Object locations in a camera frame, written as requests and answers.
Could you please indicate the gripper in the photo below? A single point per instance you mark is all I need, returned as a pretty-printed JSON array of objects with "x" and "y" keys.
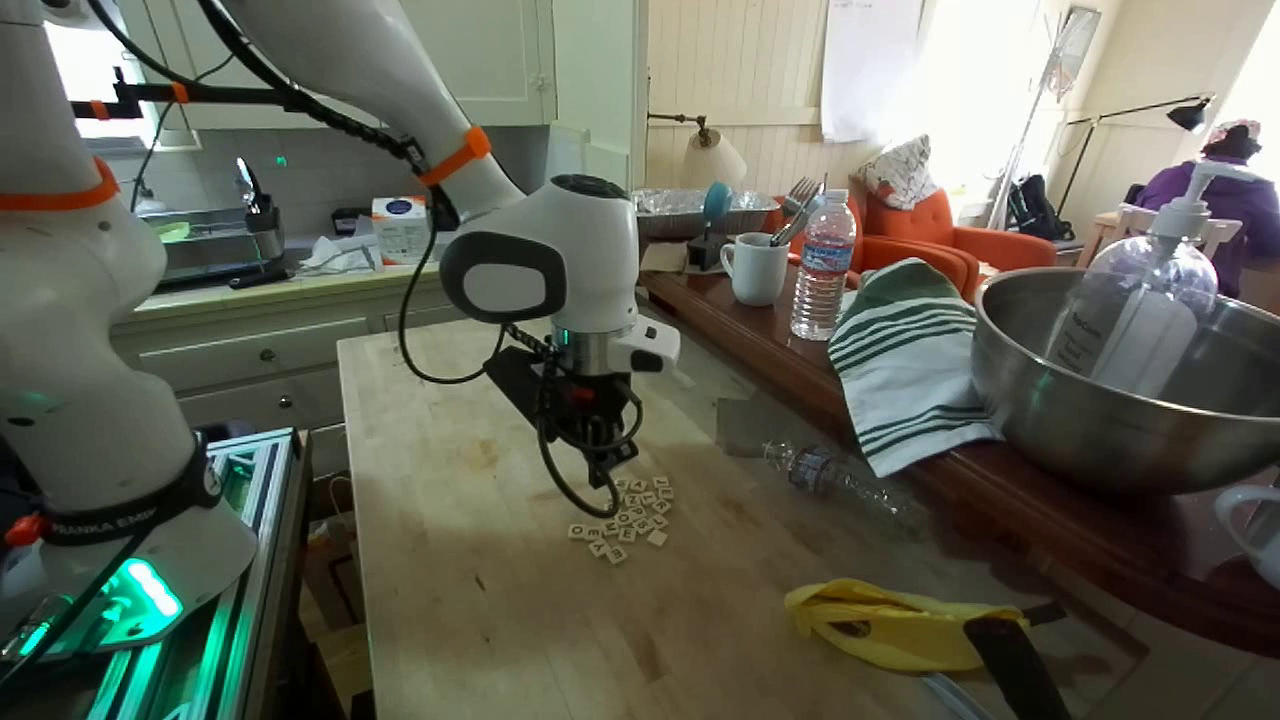
[{"x": 590, "y": 405}]

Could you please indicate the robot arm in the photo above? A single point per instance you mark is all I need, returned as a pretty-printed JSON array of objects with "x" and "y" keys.
[{"x": 80, "y": 330}]

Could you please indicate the heap of letter tiles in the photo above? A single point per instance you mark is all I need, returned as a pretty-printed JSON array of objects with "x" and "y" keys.
[{"x": 640, "y": 505}]

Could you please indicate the crushed empty plastic bottle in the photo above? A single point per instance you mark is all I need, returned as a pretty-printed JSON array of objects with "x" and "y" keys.
[{"x": 840, "y": 480}]

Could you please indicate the white mug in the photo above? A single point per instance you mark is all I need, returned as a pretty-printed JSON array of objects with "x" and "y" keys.
[{"x": 756, "y": 270}]

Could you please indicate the foil tray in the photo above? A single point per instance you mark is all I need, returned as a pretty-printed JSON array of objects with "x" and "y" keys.
[{"x": 680, "y": 212}]

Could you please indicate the blue dish brush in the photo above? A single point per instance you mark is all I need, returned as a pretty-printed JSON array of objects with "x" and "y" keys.
[{"x": 714, "y": 215}]

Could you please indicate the clear plastic water bottle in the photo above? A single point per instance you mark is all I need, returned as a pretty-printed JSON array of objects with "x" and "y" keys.
[{"x": 822, "y": 270}]

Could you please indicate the green striped white towel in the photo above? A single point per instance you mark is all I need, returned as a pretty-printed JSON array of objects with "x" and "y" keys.
[{"x": 905, "y": 360}]

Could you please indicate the white carton box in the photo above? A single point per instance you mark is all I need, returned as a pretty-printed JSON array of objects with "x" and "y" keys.
[{"x": 400, "y": 230}]

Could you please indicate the bunch of metal forks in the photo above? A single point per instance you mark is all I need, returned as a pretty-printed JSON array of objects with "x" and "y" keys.
[{"x": 800, "y": 210}]

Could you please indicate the yellow cloth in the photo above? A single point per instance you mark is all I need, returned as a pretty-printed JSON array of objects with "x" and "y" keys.
[{"x": 890, "y": 630}]

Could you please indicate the crumpled white cloth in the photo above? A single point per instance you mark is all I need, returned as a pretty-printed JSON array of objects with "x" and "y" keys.
[{"x": 335, "y": 258}]

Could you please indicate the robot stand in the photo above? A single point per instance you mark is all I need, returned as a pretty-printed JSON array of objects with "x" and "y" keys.
[{"x": 250, "y": 560}]

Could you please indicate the drawer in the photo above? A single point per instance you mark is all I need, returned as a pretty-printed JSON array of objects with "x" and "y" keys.
[{"x": 250, "y": 350}]

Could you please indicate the patterned pillow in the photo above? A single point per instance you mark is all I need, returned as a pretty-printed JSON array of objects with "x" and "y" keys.
[{"x": 900, "y": 172}]

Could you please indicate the orange armchair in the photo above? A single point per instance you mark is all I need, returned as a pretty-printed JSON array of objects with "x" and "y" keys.
[{"x": 960, "y": 245}]

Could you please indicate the utensil holder with knives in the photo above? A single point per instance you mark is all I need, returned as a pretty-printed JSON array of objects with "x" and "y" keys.
[{"x": 262, "y": 225}]

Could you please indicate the brown wooden counter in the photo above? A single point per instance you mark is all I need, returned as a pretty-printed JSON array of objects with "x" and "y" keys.
[{"x": 1050, "y": 520}]

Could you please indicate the white paper sheet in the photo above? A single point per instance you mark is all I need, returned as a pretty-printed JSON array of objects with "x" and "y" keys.
[{"x": 870, "y": 70}]

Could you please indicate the large steel bowl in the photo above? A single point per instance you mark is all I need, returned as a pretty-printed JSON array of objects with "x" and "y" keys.
[{"x": 1100, "y": 430}]

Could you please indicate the black bag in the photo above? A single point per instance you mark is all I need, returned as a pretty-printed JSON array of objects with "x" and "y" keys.
[{"x": 1035, "y": 208}]

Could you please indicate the clear pump soap bottle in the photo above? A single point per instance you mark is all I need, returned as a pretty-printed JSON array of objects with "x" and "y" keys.
[{"x": 1140, "y": 310}]

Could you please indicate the wooden chair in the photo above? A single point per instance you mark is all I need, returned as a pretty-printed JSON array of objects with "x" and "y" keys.
[{"x": 1125, "y": 228}]

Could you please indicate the white cup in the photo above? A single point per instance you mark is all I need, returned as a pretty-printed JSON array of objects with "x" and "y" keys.
[{"x": 1262, "y": 545}]

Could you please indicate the person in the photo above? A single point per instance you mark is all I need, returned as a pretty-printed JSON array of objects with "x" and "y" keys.
[{"x": 1220, "y": 200}]

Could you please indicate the black floor lamp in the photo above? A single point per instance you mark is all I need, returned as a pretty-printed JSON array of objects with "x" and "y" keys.
[{"x": 1190, "y": 113}]

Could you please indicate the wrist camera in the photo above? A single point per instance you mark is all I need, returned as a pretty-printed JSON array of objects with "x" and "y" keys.
[{"x": 515, "y": 385}]

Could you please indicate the wall lamp with shade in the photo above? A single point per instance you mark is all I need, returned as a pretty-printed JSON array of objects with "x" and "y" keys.
[{"x": 712, "y": 158}]

